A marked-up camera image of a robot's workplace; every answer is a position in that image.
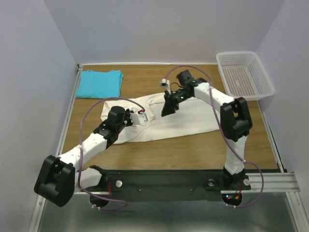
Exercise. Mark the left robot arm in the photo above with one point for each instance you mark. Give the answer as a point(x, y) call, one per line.
point(62, 176)

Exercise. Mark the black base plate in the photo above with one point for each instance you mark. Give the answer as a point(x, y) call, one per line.
point(133, 194)

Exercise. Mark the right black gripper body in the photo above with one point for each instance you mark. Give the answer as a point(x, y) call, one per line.
point(180, 95)

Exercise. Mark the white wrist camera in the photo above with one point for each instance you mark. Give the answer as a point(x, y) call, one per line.
point(139, 119)
point(165, 83)

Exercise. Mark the folded blue t shirt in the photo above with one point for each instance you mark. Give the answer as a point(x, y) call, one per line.
point(99, 85)

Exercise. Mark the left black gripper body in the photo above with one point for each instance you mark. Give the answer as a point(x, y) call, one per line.
point(127, 121)

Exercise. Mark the right table edge rail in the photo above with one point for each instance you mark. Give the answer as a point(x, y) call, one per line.
point(272, 141)

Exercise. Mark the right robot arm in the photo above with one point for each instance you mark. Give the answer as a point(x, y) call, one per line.
point(232, 116)

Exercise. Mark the electronics board with leds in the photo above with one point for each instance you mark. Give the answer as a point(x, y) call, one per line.
point(232, 197)

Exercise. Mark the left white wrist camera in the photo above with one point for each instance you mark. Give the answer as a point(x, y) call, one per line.
point(139, 119)

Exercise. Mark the white plastic basket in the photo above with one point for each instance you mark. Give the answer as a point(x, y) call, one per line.
point(243, 75)

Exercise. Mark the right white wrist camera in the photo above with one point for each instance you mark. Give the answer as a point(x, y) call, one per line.
point(165, 83)

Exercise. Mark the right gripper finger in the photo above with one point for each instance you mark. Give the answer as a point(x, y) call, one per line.
point(167, 97)
point(169, 108)

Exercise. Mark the white t shirt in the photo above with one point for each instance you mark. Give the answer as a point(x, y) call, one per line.
point(193, 117)

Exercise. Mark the aluminium frame rail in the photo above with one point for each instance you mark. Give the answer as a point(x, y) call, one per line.
point(210, 180)

